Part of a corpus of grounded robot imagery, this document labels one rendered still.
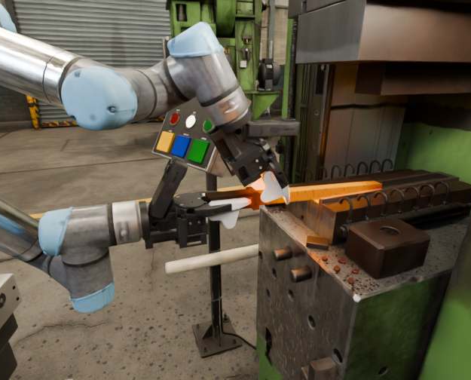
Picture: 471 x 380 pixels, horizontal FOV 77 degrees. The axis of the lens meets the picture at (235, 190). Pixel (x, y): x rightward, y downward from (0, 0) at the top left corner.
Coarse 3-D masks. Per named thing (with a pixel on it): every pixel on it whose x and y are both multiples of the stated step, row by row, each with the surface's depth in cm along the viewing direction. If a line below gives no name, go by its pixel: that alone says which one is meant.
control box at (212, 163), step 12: (180, 108) 111; (192, 108) 107; (168, 120) 114; (180, 120) 109; (204, 120) 101; (168, 132) 112; (180, 132) 108; (192, 132) 103; (204, 132) 99; (156, 144) 115; (192, 144) 102; (168, 156) 109; (216, 156) 95; (204, 168) 95; (216, 168) 97
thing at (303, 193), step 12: (372, 180) 72; (216, 192) 58; (228, 192) 58; (240, 192) 59; (252, 192) 58; (300, 192) 62; (312, 192) 63; (324, 192) 64; (336, 192) 65; (348, 192) 67; (252, 204) 59
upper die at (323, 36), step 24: (360, 0) 47; (384, 0) 47; (408, 0) 48; (312, 24) 59; (336, 24) 52; (360, 24) 47; (384, 24) 48; (408, 24) 50; (432, 24) 51; (456, 24) 53; (312, 48) 60; (336, 48) 53; (360, 48) 48; (384, 48) 50; (408, 48) 51; (432, 48) 53; (456, 48) 55
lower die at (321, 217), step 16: (352, 176) 83; (368, 176) 83; (384, 176) 80; (400, 176) 80; (368, 192) 67; (384, 192) 69; (416, 192) 69; (464, 192) 71; (288, 208) 78; (304, 208) 70; (320, 208) 64; (336, 208) 61; (320, 224) 65; (336, 224) 60; (416, 224) 69; (336, 240) 62
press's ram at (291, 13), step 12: (300, 0) 61; (312, 0) 58; (324, 0) 54; (336, 0) 52; (432, 0) 50; (444, 0) 50; (456, 0) 50; (468, 0) 50; (288, 12) 66; (300, 12) 62
